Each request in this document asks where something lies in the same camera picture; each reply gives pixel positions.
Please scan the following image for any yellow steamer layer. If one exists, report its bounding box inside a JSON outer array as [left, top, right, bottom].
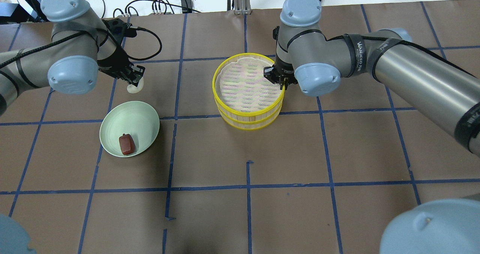
[[214, 94, 284, 131], [211, 53, 285, 116]]

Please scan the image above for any black power adapter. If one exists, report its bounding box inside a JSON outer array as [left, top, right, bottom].
[[181, 0, 193, 13]]

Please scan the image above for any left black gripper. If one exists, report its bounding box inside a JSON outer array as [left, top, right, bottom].
[[97, 18, 145, 87]]

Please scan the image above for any brown steamed bun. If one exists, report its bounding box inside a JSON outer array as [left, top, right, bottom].
[[118, 133, 137, 155]]

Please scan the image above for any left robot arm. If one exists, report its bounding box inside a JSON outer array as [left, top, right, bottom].
[[1, 0, 145, 114]]

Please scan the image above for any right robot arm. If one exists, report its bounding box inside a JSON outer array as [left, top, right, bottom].
[[264, 0, 480, 254]]

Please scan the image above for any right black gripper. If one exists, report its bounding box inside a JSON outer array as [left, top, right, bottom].
[[264, 26, 299, 90]]

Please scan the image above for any light green plate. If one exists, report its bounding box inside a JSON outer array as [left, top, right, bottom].
[[99, 101, 161, 157]]

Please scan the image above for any white steamed bun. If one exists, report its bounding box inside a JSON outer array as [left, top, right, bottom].
[[126, 78, 144, 94]]

